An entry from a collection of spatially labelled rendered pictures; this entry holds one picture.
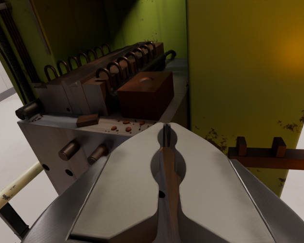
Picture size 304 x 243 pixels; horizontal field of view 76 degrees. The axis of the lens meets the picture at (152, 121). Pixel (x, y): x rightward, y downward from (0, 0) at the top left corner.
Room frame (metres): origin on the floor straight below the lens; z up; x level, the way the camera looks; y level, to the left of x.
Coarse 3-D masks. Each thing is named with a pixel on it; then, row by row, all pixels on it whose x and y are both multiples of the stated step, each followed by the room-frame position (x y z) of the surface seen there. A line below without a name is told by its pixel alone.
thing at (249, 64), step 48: (192, 0) 0.45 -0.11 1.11; (240, 0) 0.41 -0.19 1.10; (288, 0) 0.38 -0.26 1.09; (192, 48) 0.45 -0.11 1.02; (240, 48) 0.41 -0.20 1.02; (288, 48) 0.37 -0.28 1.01; (192, 96) 0.45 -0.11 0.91; (240, 96) 0.40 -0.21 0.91; (288, 96) 0.36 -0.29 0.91; (288, 144) 0.35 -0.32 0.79
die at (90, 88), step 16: (160, 48) 0.74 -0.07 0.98; (96, 64) 0.54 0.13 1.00; (64, 80) 0.43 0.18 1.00; (80, 80) 0.42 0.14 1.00; (96, 80) 0.43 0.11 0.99; (48, 96) 0.46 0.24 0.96; (64, 96) 0.44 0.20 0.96; (80, 96) 0.42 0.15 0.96; (96, 96) 0.40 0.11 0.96; (64, 112) 0.45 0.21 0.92; (80, 112) 0.43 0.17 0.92; (96, 112) 0.41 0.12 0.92; (112, 112) 0.41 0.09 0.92
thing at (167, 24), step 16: (112, 0) 0.92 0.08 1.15; (128, 0) 0.89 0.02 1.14; (144, 0) 0.86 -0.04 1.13; (160, 0) 0.83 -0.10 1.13; (176, 0) 0.81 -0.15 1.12; (112, 16) 0.92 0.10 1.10; (128, 16) 0.89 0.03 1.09; (144, 16) 0.86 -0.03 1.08; (160, 16) 0.83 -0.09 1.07; (176, 16) 0.81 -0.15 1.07; (112, 32) 0.93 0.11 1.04; (128, 32) 0.90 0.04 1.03; (144, 32) 0.87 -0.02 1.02; (160, 32) 0.84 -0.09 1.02; (176, 32) 0.81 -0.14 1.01; (176, 48) 0.81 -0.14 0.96
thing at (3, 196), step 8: (32, 168) 0.59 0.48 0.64; (40, 168) 0.60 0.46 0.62; (24, 176) 0.55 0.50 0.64; (32, 176) 0.57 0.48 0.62; (8, 184) 0.52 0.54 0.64; (16, 184) 0.52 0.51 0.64; (24, 184) 0.53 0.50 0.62; (0, 192) 0.48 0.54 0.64; (8, 192) 0.49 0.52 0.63; (16, 192) 0.50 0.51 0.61; (0, 200) 0.46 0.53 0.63; (8, 200) 0.47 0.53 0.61; (0, 208) 0.45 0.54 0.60
